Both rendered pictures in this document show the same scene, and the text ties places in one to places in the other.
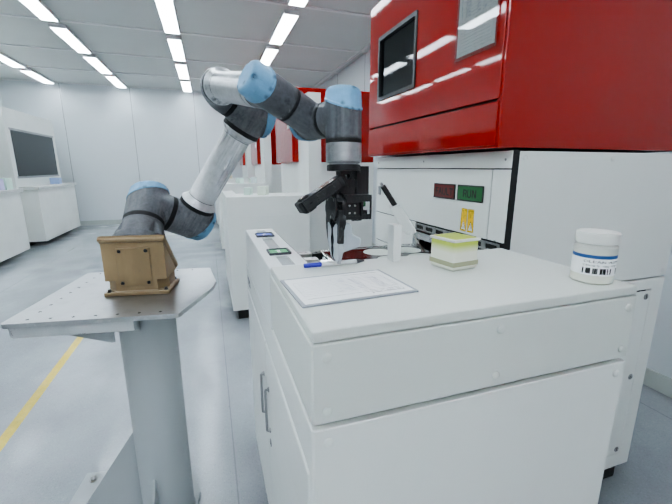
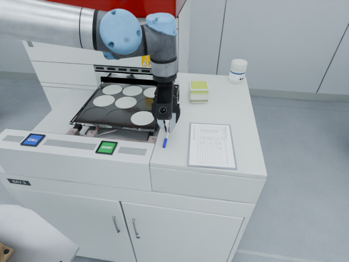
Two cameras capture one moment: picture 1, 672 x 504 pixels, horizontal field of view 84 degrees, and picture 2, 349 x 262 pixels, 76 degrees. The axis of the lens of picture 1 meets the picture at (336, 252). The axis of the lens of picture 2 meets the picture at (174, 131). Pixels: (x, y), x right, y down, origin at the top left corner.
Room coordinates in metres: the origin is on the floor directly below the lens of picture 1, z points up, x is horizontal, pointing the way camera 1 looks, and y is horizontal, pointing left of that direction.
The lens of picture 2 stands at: (0.51, 0.51, 1.47)
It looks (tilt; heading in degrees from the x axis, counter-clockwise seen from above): 40 degrees down; 297
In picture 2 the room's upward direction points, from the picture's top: straight up
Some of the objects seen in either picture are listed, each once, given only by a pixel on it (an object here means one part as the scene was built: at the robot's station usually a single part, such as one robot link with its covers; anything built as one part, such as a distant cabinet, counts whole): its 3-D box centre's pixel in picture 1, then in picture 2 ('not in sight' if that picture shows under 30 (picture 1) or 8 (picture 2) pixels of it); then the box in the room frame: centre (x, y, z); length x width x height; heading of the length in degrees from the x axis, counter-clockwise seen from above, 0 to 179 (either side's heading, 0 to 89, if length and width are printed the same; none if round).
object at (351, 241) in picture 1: (347, 243); (173, 118); (0.78, -0.03, 1.02); 0.06 x 0.03 x 0.09; 109
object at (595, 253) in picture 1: (594, 255); (237, 71); (0.68, -0.49, 1.01); 0.07 x 0.07 x 0.10
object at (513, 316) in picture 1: (437, 309); (207, 123); (0.71, -0.21, 0.89); 0.62 x 0.35 x 0.14; 109
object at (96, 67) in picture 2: (450, 235); (134, 70); (1.19, -0.38, 0.96); 0.44 x 0.01 x 0.02; 19
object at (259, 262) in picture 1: (271, 266); (76, 158); (1.06, 0.19, 0.89); 0.55 x 0.09 x 0.14; 19
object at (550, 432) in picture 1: (369, 422); (146, 186); (1.00, -0.10, 0.41); 0.97 x 0.64 x 0.82; 19
